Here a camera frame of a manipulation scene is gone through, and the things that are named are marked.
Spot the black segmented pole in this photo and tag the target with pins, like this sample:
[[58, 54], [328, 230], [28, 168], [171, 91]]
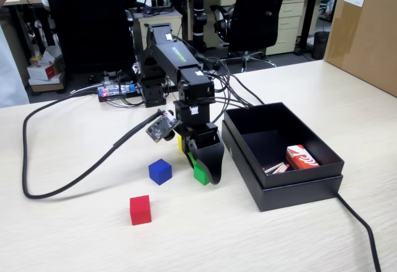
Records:
[[198, 15]]

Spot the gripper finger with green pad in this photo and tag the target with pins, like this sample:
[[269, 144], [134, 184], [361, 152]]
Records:
[[190, 155]]

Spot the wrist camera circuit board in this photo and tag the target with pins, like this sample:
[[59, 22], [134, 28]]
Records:
[[161, 128]]

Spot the green cube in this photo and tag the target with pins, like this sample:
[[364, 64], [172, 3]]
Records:
[[201, 176]]

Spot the white three-drawer cabinet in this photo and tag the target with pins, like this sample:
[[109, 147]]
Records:
[[287, 27]]

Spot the red cube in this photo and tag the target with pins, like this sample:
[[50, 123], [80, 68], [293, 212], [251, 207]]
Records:
[[140, 210]]

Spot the orange white matchbox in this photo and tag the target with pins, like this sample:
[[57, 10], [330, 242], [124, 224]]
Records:
[[302, 158]]

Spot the wide black mesh office chair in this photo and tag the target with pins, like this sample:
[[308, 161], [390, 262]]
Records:
[[90, 21]]

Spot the person in white shirt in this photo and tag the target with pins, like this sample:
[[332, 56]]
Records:
[[10, 80]]

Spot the black cardboard box tray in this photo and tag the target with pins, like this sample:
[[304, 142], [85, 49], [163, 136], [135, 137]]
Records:
[[297, 120]]

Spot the beige drawer cabinet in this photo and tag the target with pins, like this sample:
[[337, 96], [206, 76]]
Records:
[[141, 33]]

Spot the black mesh waste bin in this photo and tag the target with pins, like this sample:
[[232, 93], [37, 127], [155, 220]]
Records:
[[320, 45]]

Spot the blue cube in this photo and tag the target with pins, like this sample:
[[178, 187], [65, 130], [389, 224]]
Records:
[[159, 172]]

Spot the black open box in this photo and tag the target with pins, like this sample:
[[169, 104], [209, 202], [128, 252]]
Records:
[[297, 197]]

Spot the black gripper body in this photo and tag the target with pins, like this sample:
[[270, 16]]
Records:
[[193, 117]]

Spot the black gripper finger scoop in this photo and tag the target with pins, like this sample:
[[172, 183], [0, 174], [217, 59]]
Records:
[[212, 163]]

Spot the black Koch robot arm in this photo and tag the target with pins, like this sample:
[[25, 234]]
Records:
[[173, 56]]

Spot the black office chair with armrests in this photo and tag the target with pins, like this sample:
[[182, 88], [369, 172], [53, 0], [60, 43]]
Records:
[[257, 11]]

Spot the wooden matchstick red head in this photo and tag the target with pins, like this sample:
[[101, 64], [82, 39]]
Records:
[[273, 166], [283, 169], [277, 168]]

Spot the white red small box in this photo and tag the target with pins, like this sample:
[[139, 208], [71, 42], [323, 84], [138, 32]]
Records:
[[43, 72]]

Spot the large brown cardboard box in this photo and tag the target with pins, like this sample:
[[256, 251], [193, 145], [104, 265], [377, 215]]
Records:
[[363, 46]]

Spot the controller board with LEDs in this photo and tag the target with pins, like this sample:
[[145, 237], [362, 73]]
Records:
[[116, 90]]

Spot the yellow cube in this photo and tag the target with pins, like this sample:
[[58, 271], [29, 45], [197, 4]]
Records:
[[180, 145]]

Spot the open white cardboard box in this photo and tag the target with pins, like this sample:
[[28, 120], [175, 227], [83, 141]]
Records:
[[51, 55]]

